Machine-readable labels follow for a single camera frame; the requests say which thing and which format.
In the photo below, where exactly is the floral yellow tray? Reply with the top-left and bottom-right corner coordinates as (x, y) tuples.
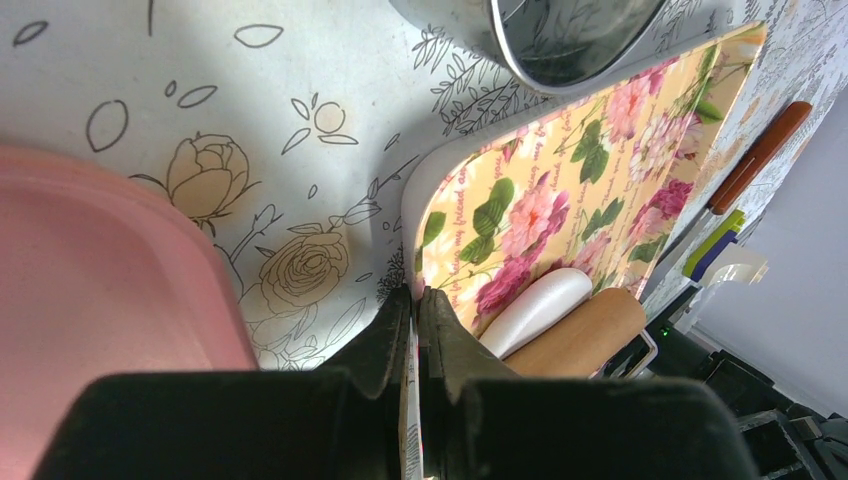
(402, 22), (767, 353)

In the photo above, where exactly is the round metal cutter ring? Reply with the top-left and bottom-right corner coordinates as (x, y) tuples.
(387, 0), (670, 96)

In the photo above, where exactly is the white dough ball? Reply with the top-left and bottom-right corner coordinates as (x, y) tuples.
(480, 267), (593, 360)

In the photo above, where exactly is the pink plastic tray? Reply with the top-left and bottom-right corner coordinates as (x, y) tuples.
(1, 145), (258, 479)

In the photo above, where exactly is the white green eraser block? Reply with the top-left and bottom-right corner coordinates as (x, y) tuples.
(682, 210), (768, 287)

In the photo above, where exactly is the wooden double-ended rolling pin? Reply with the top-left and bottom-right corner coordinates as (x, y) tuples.
(504, 288), (647, 379)

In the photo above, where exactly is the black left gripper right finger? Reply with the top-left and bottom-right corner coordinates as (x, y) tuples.
(417, 288), (758, 479)

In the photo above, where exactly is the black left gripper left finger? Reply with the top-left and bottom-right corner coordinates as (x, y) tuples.
(34, 286), (413, 479)

